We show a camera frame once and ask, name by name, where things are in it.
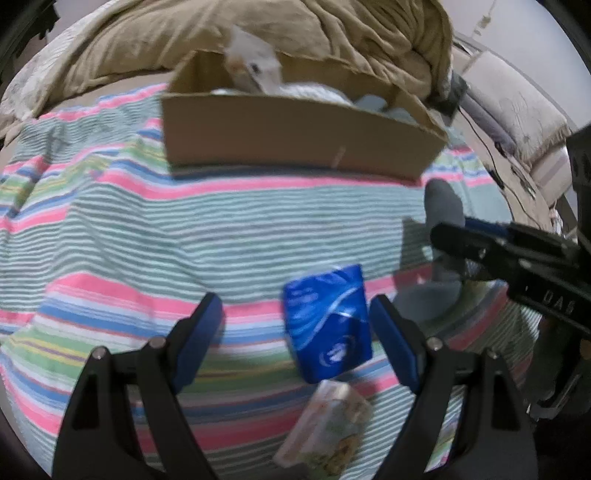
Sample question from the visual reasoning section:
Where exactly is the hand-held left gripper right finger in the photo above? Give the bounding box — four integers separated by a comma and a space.
369, 294, 540, 480

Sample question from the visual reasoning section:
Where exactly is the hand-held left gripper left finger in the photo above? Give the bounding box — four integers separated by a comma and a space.
52, 292, 225, 480

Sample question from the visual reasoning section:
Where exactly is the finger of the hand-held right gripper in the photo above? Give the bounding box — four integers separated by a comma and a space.
430, 222, 580, 283
463, 216, 522, 241

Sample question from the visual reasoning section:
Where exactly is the grey sock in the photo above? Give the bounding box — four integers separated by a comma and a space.
394, 179, 467, 326

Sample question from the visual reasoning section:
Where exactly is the blue tissue packet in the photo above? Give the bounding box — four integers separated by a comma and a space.
283, 264, 374, 385

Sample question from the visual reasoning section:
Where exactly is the cardboard box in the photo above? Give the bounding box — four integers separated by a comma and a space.
159, 48, 450, 183

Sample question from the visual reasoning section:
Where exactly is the striped blanket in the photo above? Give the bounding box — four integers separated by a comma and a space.
0, 82, 555, 480

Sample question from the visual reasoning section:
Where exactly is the clear printed snack packet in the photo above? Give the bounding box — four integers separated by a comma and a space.
272, 379, 374, 476

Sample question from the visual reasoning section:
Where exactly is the beige pillow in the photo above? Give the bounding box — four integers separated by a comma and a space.
459, 50, 570, 163

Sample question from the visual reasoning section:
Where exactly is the black charger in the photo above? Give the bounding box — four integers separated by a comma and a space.
434, 71, 469, 118

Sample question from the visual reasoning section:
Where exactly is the white knitted cloth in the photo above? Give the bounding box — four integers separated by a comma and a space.
210, 82, 356, 108

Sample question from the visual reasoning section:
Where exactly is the white plastic bag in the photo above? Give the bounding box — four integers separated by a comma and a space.
224, 25, 289, 95

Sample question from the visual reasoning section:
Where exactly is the tan duvet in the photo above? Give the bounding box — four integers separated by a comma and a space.
0, 0, 455, 139

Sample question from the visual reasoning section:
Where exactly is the white floral quilt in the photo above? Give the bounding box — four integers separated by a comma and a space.
0, 14, 121, 121

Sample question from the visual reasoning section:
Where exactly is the black cable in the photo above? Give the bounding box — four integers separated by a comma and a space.
459, 108, 539, 199

